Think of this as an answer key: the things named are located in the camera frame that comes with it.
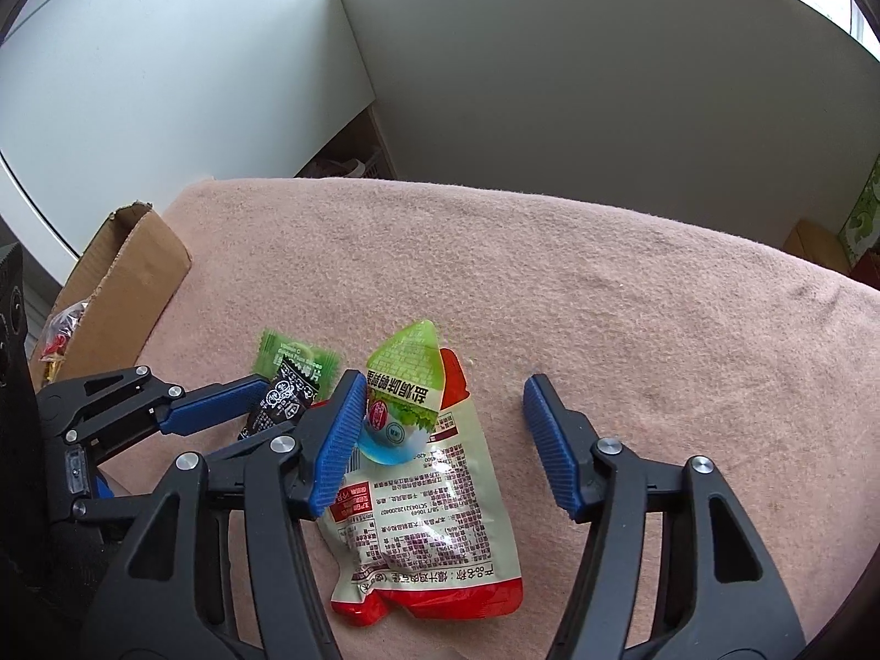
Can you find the green black candy packet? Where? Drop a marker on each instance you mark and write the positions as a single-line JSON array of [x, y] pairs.
[[299, 376]]

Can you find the red white snack pouch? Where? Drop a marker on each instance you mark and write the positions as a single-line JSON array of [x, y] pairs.
[[432, 535]]

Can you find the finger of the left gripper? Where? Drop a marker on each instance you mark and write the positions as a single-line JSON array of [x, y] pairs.
[[199, 409]]

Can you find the black camera box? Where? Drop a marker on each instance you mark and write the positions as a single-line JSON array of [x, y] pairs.
[[12, 310]]

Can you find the green jelly cup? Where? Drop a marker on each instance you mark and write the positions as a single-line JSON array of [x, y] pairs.
[[405, 386]]

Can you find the dark candy red wrapper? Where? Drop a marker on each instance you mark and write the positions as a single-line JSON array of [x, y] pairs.
[[60, 331]]

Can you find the white cabinet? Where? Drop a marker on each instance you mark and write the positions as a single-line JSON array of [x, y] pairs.
[[107, 102]]

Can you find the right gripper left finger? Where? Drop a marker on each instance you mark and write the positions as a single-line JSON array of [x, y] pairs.
[[167, 593]]

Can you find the green printed carton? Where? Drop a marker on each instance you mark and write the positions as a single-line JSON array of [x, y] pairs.
[[860, 231]]

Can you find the brown cardboard box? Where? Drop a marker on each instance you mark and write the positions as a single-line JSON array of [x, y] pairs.
[[128, 274]]

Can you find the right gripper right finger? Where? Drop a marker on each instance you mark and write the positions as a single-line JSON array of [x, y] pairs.
[[719, 593]]

